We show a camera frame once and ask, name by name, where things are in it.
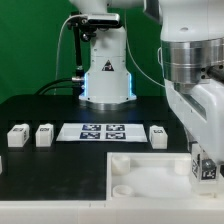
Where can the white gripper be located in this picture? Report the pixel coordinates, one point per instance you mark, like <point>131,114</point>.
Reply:
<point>201,111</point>

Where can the white square table top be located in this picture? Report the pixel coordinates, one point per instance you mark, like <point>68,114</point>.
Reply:
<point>156,176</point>

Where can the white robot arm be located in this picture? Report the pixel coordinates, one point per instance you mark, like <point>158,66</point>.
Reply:
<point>192,53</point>

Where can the white sheet with tags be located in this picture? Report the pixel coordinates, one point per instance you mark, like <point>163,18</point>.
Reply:
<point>102,132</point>

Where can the white front fence bar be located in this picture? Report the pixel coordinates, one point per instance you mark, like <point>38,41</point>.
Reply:
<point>70,213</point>

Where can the black camera stand pole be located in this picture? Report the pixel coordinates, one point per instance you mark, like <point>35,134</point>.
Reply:
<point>79,64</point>

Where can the black camera on stand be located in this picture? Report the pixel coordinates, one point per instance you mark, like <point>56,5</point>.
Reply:
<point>88,24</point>

